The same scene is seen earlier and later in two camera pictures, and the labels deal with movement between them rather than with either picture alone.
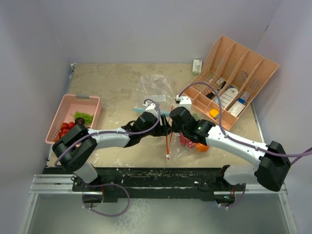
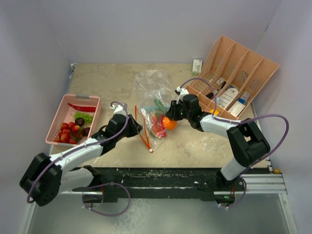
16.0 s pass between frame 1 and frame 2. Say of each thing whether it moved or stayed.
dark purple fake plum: stayed
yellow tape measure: stayed
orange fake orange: moved
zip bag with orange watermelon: moved
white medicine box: stayed
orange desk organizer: stayed
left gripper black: moved
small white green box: stayed
